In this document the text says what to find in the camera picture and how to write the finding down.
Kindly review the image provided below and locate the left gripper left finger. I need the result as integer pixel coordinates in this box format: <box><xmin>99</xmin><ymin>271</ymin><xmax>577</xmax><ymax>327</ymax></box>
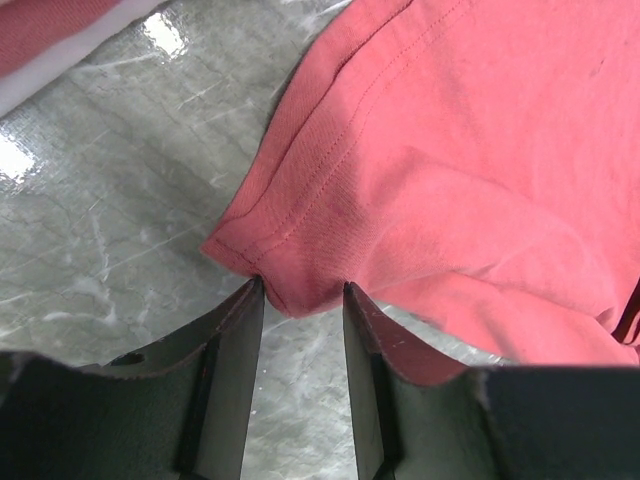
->
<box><xmin>79</xmin><ymin>278</ymin><xmax>265</xmax><ymax>479</ymax></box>

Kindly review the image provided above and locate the red t shirt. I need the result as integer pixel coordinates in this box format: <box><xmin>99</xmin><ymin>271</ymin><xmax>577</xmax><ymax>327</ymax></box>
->
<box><xmin>202</xmin><ymin>1</ymin><xmax>639</xmax><ymax>366</ymax></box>

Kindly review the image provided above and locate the folded white t shirt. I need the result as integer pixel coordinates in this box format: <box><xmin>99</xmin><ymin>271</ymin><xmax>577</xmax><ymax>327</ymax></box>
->
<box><xmin>1</xmin><ymin>0</ymin><xmax>162</xmax><ymax>115</ymax></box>

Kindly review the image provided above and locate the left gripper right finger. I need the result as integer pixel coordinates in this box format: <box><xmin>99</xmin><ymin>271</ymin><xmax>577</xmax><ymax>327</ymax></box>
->
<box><xmin>343</xmin><ymin>282</ymin><xmax>466</xmax><ymax>479</ymax></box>

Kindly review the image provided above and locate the folded pink t shirt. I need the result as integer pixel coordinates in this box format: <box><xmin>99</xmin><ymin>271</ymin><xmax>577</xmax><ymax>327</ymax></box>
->
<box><xmin>1</xmin><ymin>0</ymin><xmax>119</xmax><ymax>77</ymax></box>

